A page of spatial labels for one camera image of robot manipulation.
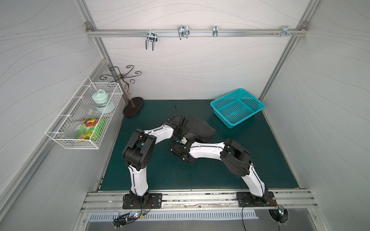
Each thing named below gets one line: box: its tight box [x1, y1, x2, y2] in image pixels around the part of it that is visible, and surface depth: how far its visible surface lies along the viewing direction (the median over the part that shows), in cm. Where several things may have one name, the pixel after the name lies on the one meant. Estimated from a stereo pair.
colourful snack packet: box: [76, 117, 107, 141], surface depth 64 cm
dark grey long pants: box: [184, 115, 216, 143], surface depth 102 cm
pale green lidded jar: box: [92, 89, 109, 108], surface depth 67 cm
